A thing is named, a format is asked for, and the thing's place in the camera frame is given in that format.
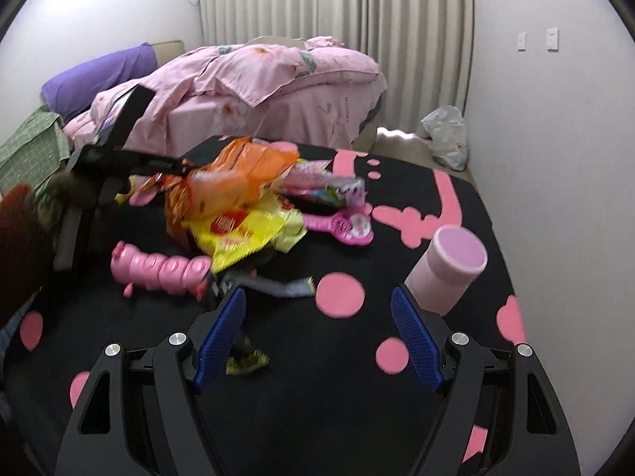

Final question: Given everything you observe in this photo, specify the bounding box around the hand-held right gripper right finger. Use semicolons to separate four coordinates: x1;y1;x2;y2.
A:
391;285;582;476

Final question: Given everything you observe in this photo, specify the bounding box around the person's left forearm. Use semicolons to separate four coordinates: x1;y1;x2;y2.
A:
0;171;95;328

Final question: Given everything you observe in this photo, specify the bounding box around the pink plastic toy caterpillar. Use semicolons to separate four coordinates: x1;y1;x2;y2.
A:
110;241;214;301

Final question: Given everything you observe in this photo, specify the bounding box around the clear plastic bag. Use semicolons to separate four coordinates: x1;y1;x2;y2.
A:
421;105;468;170

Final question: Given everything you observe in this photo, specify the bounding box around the beige headboard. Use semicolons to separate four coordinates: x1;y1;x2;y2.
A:
151;40;187;67

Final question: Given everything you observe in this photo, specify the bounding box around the purple pillow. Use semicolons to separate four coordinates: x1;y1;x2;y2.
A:
40;43;158;120

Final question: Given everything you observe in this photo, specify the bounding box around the small yellow black wrapper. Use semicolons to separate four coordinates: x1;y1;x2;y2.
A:
225;337;271;375

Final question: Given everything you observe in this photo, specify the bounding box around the black mat with pink print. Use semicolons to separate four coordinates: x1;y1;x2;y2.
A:
0;134;527;476

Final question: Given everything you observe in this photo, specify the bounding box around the bed with pink sheet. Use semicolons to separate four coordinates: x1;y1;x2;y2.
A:
164;74;388;152

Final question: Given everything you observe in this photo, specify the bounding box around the orange snack bag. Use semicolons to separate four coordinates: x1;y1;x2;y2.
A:
130;136;301;246

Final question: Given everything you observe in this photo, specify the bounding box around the pink printed snack package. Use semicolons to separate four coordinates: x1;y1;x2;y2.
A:
275;159;368;209

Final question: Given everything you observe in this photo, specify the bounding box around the yellow snack bag red label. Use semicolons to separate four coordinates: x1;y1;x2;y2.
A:
186;203;298;273

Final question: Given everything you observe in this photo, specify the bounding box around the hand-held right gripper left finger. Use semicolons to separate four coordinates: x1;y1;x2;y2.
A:
54;286;247;476

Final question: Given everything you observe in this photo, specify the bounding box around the green checked cloth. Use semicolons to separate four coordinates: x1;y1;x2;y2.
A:
0;110;70;194

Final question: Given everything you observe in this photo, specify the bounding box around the pink floral duvet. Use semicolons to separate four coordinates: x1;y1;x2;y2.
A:
62;35;385;152

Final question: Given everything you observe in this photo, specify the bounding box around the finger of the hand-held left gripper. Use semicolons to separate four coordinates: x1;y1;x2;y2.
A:
116;151;188;177
102;84;156;152

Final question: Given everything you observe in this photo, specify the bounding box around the striped beige curtain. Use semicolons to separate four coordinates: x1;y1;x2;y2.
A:
198;0;474;134

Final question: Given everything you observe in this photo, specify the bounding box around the pink cup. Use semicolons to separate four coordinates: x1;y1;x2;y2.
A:
404;225;488;317

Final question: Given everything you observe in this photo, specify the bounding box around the dark grey wrapper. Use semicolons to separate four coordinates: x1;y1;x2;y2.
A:
211;268;318;308

